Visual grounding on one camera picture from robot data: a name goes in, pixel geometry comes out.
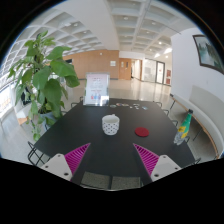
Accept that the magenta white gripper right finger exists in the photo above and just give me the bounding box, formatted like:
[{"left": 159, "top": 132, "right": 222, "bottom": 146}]
[{"left": 134, "top": 144, "right": 181, "bottom": 181}]

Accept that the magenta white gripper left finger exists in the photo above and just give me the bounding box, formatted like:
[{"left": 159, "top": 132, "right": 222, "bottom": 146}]
[{"left": 41, "top": 143, "right": 90, "bottom": 181}]

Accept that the green plastic water bottle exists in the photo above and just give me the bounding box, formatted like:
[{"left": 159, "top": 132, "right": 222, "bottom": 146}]
[{"left": 174, "top": 109, "right": 193, "bottom": 145}]

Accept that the grey seat cushion left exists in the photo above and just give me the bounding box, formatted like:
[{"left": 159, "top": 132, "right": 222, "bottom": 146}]
[{"left": 81, "top": 172, "right": 110, "bottom": 189}]

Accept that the grey seat cushion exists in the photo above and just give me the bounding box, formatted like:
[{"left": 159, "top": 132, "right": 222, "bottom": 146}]
[
  {"left": 81, "top": 172, "right": 110, "bottom": 189},
  {"left": 111, "top": 177, "right": 141, "bottom": 190}
]

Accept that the red round coaster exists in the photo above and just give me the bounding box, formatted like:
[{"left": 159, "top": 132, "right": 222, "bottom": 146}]
[{"left": 135, "top": 127, "right": 149, "bottom": 137}]

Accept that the grey seat cushion right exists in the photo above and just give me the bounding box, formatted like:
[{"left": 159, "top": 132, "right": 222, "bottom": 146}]
[{"left": 111, "top": 177, "right": 141, "bottom": 190}]

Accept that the white dotted mug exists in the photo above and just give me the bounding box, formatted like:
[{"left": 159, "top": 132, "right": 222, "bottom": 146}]
[{"left": 102, "top": 114, "right": 120, "bottom": 136}]

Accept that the acrylic sign stand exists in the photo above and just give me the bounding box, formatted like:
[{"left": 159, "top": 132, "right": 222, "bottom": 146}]
[{"left": 83, "top": 73, "right": 110, "bottom": 106}]

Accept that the large green potted plant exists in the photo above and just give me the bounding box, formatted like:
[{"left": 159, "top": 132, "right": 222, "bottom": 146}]
[{"left": 8, "top": 31, "right": 80, "bottom": 141}]

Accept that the framed landscape painting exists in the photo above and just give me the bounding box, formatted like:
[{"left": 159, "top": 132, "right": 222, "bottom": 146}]
[{"left": 193, "top": 35, "right": 224, "bottom": 74}]

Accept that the black wire chair left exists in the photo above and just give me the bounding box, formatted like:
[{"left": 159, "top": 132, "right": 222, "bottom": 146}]
[{"left": 27, "top": 142, "right": 50, "bottom": 167}]

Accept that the long wooden wall bench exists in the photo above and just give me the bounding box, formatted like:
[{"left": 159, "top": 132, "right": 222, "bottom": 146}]
[{"left": 171, "top": 93, "right": 224, "bottom": 158}]

